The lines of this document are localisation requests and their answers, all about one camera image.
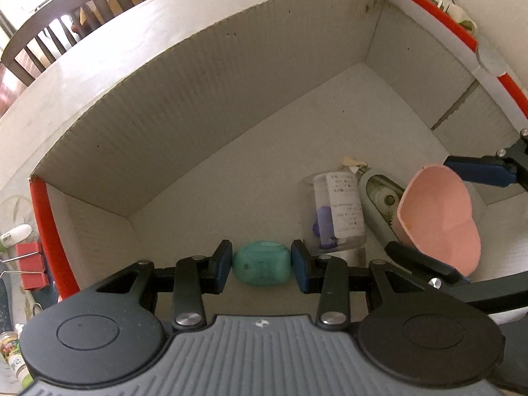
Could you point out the red cardboard box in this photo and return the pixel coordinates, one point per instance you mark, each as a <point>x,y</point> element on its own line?
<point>206,127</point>

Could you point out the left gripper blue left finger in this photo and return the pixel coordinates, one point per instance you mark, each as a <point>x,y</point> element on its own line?
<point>195,276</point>

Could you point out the pink binder clip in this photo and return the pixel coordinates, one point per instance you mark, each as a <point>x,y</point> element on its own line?
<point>29,264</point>

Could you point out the grey correction tape dispenser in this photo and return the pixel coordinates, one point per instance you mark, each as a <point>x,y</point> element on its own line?
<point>380,194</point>

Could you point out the fruit label jar green lid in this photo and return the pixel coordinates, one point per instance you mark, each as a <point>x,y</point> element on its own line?
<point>11,353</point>

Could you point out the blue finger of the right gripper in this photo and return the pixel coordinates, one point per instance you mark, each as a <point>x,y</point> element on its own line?
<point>487,170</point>
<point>422,265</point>

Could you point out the white power strip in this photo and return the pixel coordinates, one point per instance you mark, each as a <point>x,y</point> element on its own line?
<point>457,14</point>

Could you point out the pink plastic scoop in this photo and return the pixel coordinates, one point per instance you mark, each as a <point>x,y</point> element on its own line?
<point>435,216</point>

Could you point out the teal stone egg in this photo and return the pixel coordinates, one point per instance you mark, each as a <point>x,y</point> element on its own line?
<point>262,263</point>

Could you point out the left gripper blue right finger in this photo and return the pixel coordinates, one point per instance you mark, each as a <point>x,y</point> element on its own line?
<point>327,277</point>

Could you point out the white green glue tube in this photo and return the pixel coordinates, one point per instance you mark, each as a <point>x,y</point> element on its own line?
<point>16,235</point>

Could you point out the dark wooden dining chair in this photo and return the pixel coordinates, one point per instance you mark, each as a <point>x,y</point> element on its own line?
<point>86,16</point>

